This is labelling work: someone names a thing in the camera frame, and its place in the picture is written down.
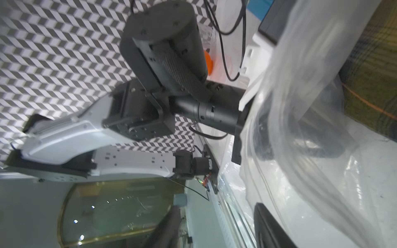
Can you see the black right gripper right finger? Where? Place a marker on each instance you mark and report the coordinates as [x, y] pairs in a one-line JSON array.
[[268, 232]]

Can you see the orange plastic bowl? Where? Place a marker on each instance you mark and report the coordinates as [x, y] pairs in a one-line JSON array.
[[209, 62]]

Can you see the yellow plaid shirt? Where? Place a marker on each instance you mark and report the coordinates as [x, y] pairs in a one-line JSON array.
[[369, 75]]

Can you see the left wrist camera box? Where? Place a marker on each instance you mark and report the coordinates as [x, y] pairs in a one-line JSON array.
[[273, 16]]

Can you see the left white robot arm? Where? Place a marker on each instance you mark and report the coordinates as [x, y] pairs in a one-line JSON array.
[[163, 48]]

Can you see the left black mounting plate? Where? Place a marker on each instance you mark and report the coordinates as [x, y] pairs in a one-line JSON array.
[[212, 177]]

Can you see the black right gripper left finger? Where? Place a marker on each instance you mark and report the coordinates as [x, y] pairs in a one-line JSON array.
[[166, 234]]

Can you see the clear plastic vacuum bag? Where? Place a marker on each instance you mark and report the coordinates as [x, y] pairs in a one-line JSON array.
[[328, 180]]

